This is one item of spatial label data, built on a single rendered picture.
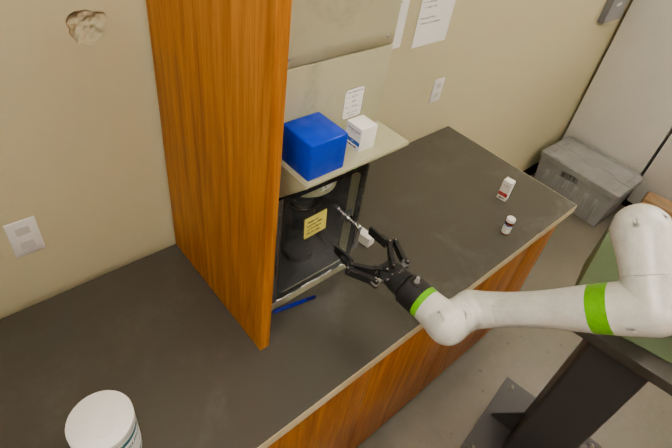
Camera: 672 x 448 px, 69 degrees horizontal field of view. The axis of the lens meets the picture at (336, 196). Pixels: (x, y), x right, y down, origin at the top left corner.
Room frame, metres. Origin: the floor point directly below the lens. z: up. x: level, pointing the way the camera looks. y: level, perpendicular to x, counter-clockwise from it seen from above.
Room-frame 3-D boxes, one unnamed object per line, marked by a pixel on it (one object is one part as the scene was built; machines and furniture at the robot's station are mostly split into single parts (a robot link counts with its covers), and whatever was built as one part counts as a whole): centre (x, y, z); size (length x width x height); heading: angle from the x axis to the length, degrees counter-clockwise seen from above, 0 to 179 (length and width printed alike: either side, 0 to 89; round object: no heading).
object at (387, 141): (0.93, -0.01, 1.46); 0.32 x 0.12 x 0.10; 137
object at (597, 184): (2.99, -1.77, 0.17); 0.60 x 0.42 x 0.33; 45
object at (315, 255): (0.96, 0.03, 1.19); 0.30 x 0.01 x 0.40; 136
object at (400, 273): (0.90, -0.19, 1.14); 0.09 x 0.08 x 0.07; 47
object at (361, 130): (0.96, -0.03, 1.54); 0.05 x 0.05 x 0.06; 47
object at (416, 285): (0.85, -0.25, 1.15); 0.09 x 0.06 x 0.12; 137
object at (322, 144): (0.85, 0.06, 1.56); 0.10 x 0.10 x 0.09; 47
